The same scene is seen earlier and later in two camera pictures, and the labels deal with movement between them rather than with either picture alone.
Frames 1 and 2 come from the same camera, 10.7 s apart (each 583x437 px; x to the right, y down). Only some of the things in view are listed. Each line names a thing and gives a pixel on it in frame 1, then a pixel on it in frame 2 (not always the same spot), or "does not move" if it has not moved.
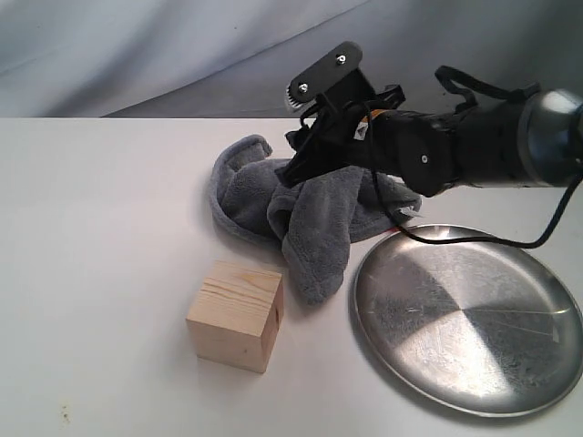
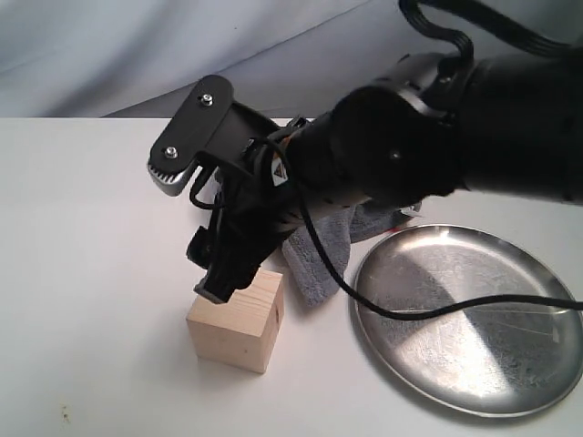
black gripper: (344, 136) -> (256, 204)
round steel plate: (485, 330) does not move
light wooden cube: (236, 313) does not move
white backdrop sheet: (77, 59) does not move
